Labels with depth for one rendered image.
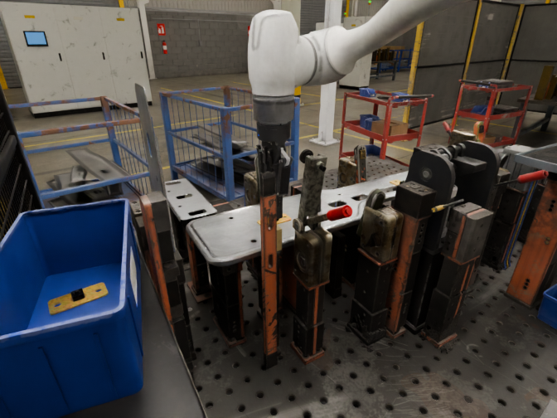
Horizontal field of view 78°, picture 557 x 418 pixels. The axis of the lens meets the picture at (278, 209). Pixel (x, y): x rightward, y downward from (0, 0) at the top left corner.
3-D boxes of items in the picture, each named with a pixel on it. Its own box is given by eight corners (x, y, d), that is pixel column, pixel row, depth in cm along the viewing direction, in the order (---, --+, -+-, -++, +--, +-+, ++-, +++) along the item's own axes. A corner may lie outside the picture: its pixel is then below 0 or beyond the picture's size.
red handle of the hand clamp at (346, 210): (311, 215, 75) (356, 201, 61) (314, 225, 75) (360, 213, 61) (295, 220, 73) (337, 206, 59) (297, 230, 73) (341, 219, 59)
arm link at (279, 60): (273, 99, 66) (316, 92, 75) (273, 6, 60) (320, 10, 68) (238, 93, 73) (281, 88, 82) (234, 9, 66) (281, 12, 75)
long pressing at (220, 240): (494, 148, 150) (495, 143, 149) (552, 162, 132) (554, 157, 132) (181, 225, 87) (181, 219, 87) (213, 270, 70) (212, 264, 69)
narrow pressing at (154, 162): (163, 235, 80) (137, 81, 65) (176, 260, 72) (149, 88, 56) (161, 235, 80) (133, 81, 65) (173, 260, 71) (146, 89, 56)
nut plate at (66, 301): (104, 283, 60) (102, 277, 59) (108, 294, 57) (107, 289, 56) (47, 302, 55) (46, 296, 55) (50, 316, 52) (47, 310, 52)
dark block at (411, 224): (386, 316, 98) (412, 179, 80) (405, 332, 93) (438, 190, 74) (373, 323, 96) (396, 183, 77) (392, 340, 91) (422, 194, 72)
